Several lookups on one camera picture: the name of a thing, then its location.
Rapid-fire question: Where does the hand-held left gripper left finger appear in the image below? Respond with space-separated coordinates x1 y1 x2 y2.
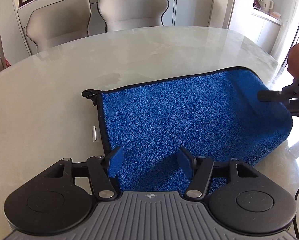
43 146 124 201

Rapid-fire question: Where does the white counter cabinet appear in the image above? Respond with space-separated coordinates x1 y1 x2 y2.
249 8 284 58

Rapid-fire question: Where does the grey upholstered dining chair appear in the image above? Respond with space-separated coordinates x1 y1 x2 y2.
97 0 170 33
26 0 92 56

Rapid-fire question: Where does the blue towel with black trim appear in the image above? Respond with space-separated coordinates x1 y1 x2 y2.
82 66 294 196

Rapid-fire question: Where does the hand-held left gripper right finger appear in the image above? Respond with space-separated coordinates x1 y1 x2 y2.
177 146 255 200

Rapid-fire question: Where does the white electric kettle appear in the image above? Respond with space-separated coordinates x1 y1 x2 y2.
257 0 275 12

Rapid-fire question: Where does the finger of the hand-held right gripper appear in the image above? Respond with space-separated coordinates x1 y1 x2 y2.
258 89 290 102

